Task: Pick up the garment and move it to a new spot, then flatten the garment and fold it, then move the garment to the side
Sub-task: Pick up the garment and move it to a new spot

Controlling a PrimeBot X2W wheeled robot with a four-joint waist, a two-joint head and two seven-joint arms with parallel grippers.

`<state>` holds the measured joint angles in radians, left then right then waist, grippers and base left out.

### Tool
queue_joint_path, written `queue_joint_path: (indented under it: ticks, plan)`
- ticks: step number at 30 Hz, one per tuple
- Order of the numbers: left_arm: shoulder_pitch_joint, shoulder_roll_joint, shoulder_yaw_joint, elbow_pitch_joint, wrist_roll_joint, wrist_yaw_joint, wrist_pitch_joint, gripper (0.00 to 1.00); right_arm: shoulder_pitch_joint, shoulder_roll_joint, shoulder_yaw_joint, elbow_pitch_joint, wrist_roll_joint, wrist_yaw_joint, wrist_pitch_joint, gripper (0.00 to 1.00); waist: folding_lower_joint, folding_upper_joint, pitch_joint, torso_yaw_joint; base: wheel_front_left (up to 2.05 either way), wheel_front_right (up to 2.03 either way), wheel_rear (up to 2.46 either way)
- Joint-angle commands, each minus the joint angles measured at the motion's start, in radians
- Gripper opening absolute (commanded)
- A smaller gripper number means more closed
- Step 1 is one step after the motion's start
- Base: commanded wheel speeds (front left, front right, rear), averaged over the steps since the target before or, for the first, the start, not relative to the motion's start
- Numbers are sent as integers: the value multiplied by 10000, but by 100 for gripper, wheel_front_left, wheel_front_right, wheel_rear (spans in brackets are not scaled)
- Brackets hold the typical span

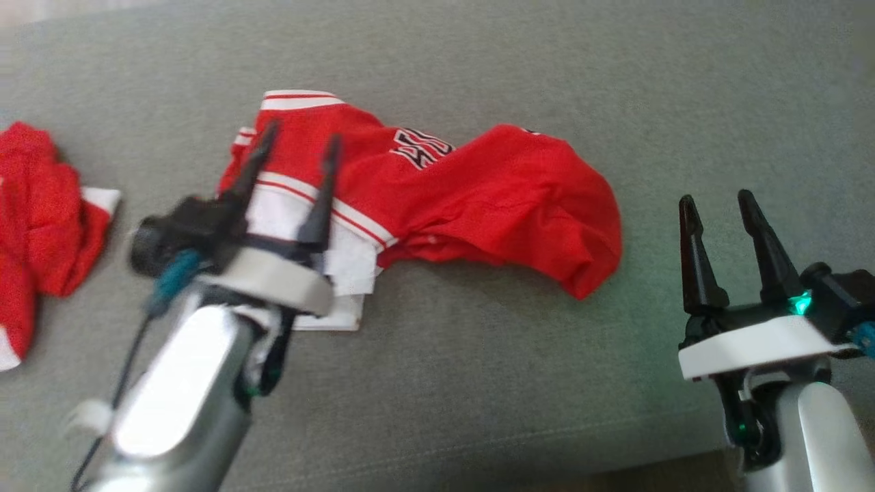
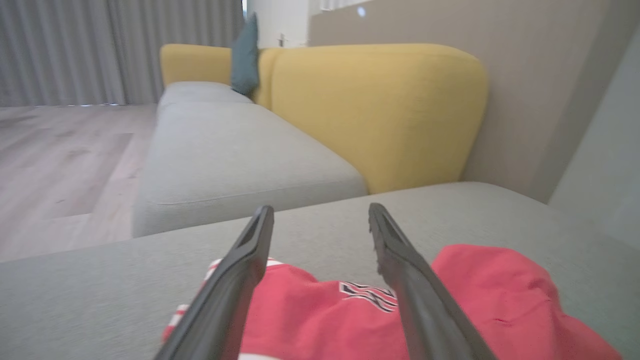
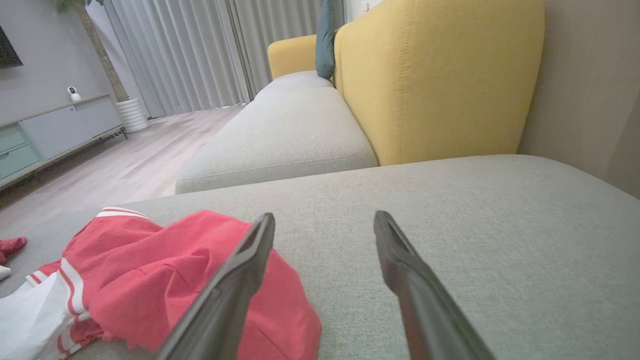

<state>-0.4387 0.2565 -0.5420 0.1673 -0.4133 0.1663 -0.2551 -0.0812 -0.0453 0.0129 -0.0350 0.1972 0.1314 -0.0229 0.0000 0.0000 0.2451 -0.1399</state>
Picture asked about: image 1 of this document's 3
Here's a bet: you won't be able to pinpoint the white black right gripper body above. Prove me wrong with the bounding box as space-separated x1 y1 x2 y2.
678 294 862 383

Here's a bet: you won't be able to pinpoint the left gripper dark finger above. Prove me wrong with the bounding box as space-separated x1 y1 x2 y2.
297 133 342 254
219 120 281 240

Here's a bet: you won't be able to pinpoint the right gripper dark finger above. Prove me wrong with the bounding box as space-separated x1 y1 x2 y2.
678 195 730 316
737 189 807 308

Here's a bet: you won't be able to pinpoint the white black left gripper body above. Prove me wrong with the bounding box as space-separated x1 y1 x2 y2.
198 195 336 318

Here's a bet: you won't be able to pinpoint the red shorts with white stripes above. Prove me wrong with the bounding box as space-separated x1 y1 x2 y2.
217 89 624 333

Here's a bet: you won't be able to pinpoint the red Bulls 23 jersey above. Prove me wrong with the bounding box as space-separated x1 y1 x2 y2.
0 122 122 373

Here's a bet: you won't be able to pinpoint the grey fabric sofa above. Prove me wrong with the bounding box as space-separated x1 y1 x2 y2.
0 0 875 492

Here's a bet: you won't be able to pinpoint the black left cable teal plug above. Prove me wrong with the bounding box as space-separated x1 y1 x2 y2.
68 249 204 492

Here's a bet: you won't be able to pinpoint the white left cable label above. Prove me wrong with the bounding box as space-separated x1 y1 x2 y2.
65 400 113 438

